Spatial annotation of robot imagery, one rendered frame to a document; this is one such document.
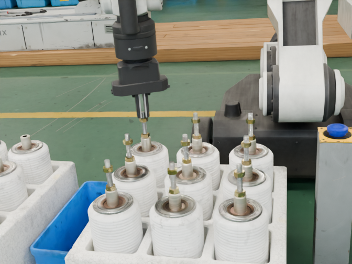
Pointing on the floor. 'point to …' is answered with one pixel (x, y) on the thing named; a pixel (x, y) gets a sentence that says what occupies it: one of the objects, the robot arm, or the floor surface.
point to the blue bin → (66, 225)
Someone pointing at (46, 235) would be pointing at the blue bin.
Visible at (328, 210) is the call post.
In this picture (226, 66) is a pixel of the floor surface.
